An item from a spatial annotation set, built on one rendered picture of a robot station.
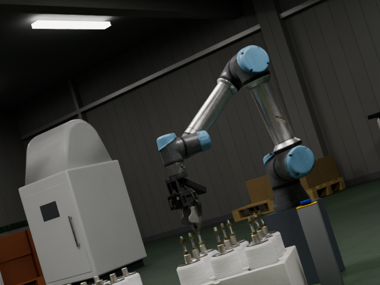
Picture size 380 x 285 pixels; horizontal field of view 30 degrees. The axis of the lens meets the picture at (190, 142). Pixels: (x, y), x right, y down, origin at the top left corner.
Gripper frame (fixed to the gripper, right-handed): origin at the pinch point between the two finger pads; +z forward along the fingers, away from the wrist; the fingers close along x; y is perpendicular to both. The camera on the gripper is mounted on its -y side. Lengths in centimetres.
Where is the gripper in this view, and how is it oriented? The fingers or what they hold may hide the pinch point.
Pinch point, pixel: (197, 227)
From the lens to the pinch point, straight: 259.9
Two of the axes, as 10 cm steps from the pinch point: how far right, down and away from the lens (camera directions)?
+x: 6.8, -2.7, -6.8
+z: 3.0, 9.5, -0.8
